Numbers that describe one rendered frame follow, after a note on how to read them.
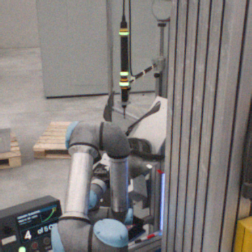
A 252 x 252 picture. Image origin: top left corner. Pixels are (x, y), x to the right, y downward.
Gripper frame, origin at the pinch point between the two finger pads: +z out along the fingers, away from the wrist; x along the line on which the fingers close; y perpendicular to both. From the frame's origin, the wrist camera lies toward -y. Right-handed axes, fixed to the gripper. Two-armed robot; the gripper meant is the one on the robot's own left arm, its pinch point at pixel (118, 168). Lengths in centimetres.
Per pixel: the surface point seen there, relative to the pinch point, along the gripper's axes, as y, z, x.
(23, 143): 247, 263, 93
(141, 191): -4.8, 17.3, 21.7
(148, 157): -11.8, 14.0, -0.4
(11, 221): 18, -64, -7
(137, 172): -9.3, 1.7, 2.6
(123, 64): -1, 20, -48
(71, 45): 269, 495, -8
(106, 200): 11.4, 5.4, 22.2
